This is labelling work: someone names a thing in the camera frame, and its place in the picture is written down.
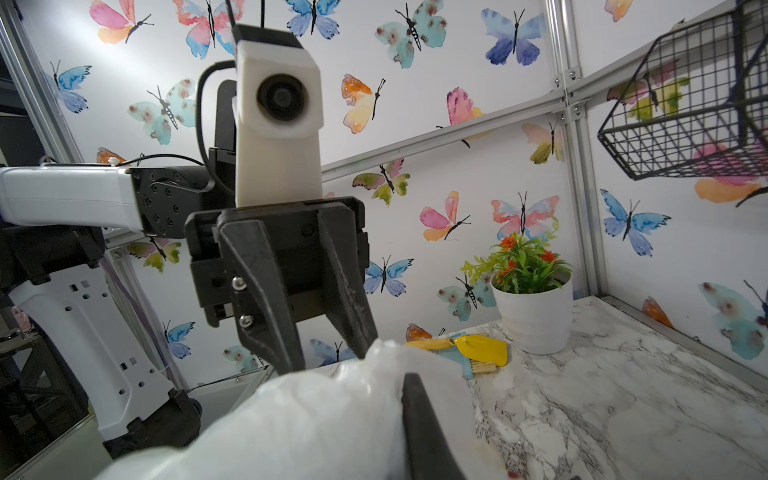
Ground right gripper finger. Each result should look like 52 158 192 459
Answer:
401 372 464 480

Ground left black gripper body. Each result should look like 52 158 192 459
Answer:
183 77 371 329

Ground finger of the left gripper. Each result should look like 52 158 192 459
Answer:
317 206 378 359
218 220 305 375

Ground white printed plastic bag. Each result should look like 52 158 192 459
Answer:
103 340 508 479

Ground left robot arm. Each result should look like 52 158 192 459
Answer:
1 141 377 458

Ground blue toy scoop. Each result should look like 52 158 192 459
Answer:
437 332 499 380

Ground yellow toy shovel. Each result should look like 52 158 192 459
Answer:
405 335 509 367

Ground potted flower plant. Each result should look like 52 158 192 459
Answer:
461 222 573 355

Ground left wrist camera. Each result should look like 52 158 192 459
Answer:
233 23 324 207

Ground black wire basket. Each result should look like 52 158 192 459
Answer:
597 1 767 180

